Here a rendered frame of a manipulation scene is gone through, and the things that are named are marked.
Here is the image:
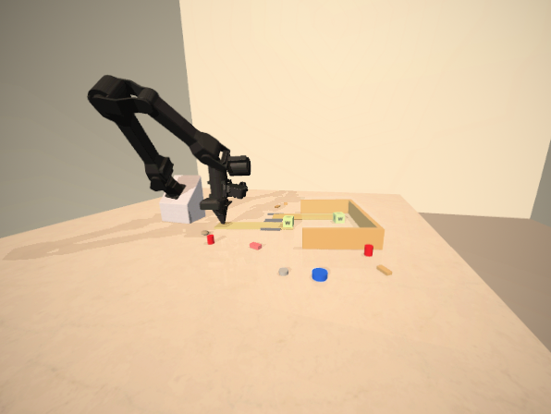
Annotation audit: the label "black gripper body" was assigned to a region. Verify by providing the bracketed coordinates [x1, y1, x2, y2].
[199, 177, 229, 210]

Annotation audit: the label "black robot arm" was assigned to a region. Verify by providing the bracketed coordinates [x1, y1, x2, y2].
[87, 75, 251, 200]

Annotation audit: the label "blue short cylinder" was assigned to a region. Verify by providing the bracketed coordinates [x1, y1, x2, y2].
[312, 268, 328, 282]

